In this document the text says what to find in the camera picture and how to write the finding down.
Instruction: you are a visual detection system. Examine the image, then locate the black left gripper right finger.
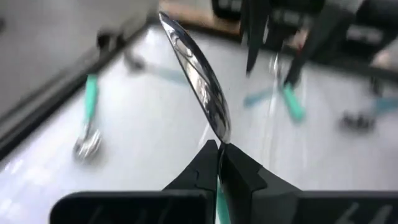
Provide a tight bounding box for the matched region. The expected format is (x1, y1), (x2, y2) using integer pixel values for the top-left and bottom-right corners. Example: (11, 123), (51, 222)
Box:
(220, 142), (302, 224)

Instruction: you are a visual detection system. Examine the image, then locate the silver spoon mint green handle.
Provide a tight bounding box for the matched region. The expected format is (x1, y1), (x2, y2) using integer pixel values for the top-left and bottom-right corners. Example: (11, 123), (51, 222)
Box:
(158, 11), (233, 224)
(269, 52), (307, 124)
(72, 73), (103, 162)

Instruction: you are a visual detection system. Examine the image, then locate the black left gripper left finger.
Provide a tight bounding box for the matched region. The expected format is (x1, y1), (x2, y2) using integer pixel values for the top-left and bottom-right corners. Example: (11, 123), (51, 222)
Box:
(163, 139), (219, 224)

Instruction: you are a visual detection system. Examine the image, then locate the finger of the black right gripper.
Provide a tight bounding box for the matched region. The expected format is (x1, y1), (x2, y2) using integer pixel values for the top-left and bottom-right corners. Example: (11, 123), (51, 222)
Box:
(284, 0), (364, 87)
(242, 0), (270, 75)

